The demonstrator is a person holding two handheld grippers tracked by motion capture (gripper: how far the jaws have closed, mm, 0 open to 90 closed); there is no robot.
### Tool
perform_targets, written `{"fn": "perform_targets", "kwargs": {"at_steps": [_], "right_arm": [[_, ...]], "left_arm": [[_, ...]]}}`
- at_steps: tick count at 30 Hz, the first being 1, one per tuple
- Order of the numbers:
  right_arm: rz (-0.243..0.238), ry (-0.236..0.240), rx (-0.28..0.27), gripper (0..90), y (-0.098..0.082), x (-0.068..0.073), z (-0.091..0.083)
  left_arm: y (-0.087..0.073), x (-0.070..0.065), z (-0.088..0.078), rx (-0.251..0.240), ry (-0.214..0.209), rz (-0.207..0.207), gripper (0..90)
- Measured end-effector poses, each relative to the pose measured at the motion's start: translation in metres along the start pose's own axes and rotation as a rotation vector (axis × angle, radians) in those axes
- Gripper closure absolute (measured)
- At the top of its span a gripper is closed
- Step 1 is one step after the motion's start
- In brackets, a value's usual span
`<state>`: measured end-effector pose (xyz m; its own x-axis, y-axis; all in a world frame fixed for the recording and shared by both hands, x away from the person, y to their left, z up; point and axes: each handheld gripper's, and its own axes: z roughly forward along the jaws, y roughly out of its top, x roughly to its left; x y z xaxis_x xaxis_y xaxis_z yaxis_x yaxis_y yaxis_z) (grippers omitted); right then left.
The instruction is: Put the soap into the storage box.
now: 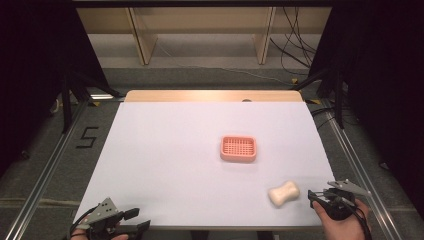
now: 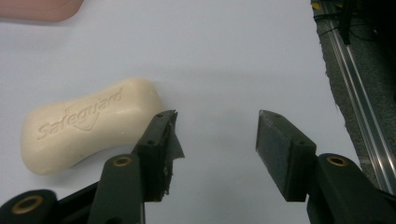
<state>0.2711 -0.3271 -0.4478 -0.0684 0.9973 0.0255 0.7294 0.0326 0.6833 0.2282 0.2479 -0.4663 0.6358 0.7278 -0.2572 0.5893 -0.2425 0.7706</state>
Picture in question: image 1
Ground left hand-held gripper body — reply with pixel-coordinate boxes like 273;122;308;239
75;197;126;240

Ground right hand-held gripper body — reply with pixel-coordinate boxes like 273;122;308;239
319;179;372;222

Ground white soap bar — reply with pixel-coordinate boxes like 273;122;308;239
267;180;301;208

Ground pink soap dish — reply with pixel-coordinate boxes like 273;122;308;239
219;134;258;164

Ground person's left hand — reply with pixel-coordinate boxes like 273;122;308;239
70;215;130;240

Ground person's right hand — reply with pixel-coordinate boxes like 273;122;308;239
312;197;371;240

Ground white table sheet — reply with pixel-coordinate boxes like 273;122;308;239
73;101;336;228

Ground black tape mark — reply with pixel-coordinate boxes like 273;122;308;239
75;126;100;150

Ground black tripod stand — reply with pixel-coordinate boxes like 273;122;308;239
292;65;348;130
58;70;125;135

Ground black curtain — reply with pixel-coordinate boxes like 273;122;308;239
0;0;111;178
308;0;424;214

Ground wooden table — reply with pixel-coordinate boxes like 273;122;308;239
73;89;336;232

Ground wooden shelf unit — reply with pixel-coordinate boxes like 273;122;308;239
75;6;333;67

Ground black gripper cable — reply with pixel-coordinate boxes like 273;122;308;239
68;205;98;240
345;198;374;240

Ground metal floor rail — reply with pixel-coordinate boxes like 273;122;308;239
320;98;402;240
3;99;90;240

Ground black floor cables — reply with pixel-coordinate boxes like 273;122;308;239
268;6;318;77

